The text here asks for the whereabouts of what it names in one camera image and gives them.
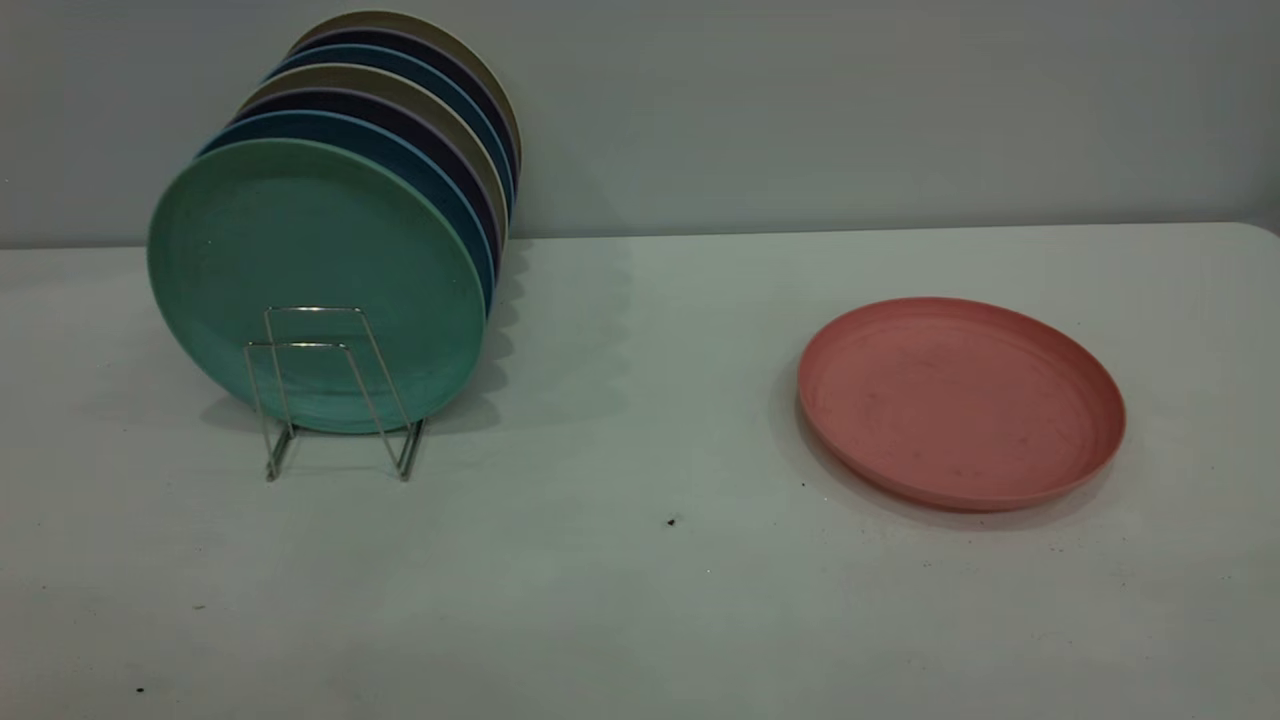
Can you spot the pink plastic plate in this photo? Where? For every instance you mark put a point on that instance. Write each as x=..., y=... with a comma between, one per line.
x=960, y=400

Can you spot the dark purple plastic plate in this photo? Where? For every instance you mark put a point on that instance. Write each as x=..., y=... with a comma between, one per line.
x=420, y=125
x=440, y=52

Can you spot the green plastic plate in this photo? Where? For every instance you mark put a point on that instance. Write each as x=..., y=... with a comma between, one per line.
x=310, y=260

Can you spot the blue plastic plate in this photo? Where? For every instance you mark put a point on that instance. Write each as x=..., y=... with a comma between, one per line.
x=430, y=70
x=400, y=148

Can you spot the beige plastic plate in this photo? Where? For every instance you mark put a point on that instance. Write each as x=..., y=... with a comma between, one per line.
x=430, y=27
x=400, y=84

